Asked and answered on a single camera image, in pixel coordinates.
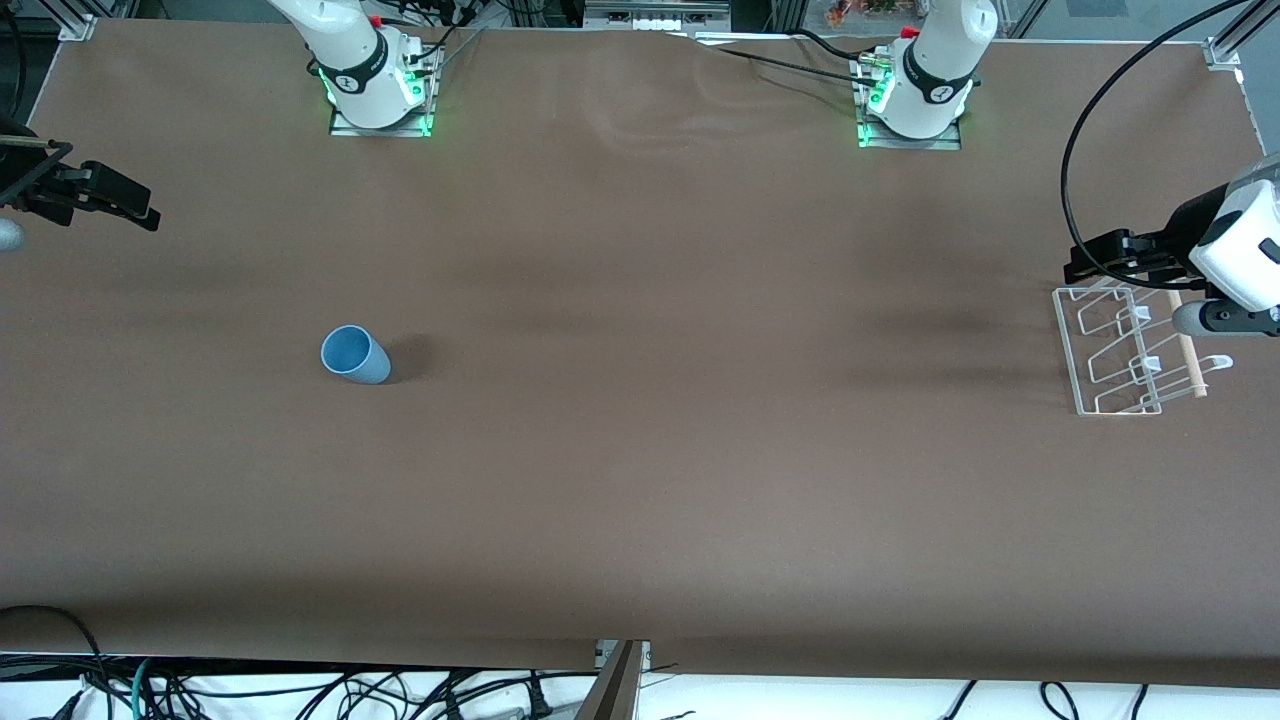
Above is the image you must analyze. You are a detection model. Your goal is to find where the blue plastic cup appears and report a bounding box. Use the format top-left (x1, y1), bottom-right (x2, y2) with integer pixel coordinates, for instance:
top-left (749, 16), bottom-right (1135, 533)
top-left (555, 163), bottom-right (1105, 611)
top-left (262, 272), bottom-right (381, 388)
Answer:
top-left (320, 324), bottom-right (393, 386)

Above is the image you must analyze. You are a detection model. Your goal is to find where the brown table cover sheet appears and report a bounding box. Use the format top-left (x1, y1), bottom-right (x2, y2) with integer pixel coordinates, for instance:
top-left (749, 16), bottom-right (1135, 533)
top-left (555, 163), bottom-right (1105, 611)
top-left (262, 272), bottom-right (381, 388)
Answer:
top-left (0, 18), bottom-right (1280, 691)

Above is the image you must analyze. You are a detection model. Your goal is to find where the grey socket strip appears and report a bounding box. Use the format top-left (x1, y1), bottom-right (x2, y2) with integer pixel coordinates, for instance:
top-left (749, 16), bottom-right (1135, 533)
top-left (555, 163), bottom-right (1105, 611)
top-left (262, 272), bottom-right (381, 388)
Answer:
top-left (585, 0), bottom-right (731, 31)

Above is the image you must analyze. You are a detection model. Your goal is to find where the long black looping cable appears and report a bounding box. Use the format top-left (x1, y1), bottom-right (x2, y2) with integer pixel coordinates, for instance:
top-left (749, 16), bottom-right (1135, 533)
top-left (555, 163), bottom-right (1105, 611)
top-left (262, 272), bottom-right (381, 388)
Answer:
top-left (1060, 0), bottom-right (1280, 293)

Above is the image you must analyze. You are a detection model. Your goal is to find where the white wire cup rack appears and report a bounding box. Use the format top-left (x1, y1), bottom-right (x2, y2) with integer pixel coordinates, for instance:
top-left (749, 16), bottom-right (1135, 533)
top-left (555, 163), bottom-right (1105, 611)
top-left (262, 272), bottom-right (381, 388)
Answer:
top-left (1052, 285), bottom-right (1236, 417)

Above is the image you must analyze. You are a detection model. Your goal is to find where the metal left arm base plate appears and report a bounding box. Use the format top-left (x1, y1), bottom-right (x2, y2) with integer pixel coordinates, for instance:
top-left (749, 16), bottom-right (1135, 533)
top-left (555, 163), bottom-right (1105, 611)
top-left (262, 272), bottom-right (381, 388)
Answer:
top-left (855, 50), bottom-right (963, 151)

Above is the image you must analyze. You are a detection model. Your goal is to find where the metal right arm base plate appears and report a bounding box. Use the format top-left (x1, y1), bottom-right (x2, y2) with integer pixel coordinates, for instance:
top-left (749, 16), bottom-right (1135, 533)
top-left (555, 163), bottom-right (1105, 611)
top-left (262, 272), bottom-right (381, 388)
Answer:
top-left (330, 40), bottom-right (443, 138)

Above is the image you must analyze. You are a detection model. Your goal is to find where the black cable across cover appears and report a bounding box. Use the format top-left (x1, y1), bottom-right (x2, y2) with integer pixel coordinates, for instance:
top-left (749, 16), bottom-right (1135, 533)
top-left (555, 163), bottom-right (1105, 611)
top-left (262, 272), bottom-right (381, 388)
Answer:
top-left (795, 28), bottom-right (896, 63)
top-left (690, 35), bottom-right (881, 86)

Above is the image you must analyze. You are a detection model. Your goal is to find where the grey cable at base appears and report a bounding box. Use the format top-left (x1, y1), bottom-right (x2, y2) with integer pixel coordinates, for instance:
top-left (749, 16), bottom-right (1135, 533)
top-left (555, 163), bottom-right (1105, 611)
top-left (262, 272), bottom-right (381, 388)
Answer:
top-left (430, 25), bottom-right (491, 76)

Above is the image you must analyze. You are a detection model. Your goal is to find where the teal floor cable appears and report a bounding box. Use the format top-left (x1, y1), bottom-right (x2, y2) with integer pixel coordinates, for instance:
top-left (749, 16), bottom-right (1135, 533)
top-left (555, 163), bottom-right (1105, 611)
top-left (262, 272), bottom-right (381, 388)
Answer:
top-left (130, 658), bottom-right (161, 720)

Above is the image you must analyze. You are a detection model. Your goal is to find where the aluminium frame post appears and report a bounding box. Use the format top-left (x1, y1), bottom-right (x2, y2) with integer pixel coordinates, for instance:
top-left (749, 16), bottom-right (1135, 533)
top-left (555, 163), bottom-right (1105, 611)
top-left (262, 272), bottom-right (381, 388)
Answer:
top-left (575, 640), bottom-right (651, 720)

